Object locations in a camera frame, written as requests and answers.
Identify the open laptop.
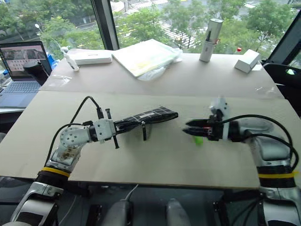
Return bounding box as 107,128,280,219
0,40,53,109

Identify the small white cardboard box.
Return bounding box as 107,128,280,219
234,49,261,74

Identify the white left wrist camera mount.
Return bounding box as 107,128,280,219
95,119,116,144

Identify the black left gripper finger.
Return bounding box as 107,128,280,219
116,124,144,137
115,120,143,129

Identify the black window frame post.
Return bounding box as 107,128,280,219
90,0,119,51

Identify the small white bottle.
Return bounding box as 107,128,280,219
60,47,80,72

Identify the grey rounded shape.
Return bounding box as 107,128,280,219
108,199,134,226

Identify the clear plastic bag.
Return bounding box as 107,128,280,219
137,46,184,82

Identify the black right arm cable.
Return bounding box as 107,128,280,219
221,114,300,170

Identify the flat white box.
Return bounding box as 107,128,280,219
66,48,113,66

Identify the silver white cylindrical case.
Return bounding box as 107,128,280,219
199,18,224,63

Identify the black cylinder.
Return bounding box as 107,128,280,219
23,60,49,86

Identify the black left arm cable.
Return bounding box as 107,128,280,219
44,96,104,167

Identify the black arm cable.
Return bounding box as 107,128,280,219
221,114,300,170
44,96,104,167

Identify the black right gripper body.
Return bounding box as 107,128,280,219
204,110,224,142

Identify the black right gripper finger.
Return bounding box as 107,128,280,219
182,127,208,137
185,119,209,128

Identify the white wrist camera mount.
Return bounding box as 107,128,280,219
95,119,116,144
209,96,230,142

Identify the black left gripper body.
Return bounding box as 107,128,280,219
105,108,121,150

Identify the thin white cable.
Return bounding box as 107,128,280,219
58,184,139,226

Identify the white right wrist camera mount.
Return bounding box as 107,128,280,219
209,96,230,142

